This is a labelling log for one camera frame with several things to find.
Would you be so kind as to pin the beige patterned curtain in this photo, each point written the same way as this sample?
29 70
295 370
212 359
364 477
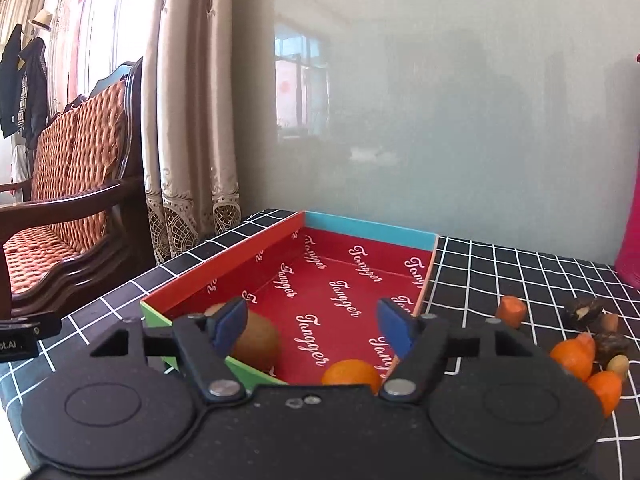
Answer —
195 110

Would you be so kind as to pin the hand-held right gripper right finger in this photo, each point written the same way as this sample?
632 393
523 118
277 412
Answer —
397 331

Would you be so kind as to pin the carrot piece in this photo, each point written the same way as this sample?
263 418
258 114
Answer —
510 311
606 392
572 360

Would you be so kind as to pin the dark hanging jackets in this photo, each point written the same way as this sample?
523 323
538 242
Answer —
22 90

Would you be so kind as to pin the orange tangerine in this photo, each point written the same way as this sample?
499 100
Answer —
350 376

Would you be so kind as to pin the wooden sofa with orange cushions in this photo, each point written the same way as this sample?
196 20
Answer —
80 170

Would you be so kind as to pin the beige peanut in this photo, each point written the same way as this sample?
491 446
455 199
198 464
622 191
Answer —
618 366

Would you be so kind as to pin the small brown chestnut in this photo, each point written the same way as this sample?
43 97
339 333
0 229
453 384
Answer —
610 322

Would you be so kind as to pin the dark chestnut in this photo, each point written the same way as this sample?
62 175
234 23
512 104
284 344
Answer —
612 346
582 312

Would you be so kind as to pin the straw hat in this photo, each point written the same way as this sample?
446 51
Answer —
41 20

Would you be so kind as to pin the red cardboard box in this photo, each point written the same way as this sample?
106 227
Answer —
325 270

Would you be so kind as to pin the black white checkered tablecloth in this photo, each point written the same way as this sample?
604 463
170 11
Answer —
500 270

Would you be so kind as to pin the window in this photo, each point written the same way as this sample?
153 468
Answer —
107 20

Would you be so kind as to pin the brown kiwi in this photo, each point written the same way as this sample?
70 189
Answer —
257 341

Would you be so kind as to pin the pink thermos jug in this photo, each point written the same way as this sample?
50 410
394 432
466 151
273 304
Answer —
631 240

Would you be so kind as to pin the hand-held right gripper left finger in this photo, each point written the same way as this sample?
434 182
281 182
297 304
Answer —
230 329

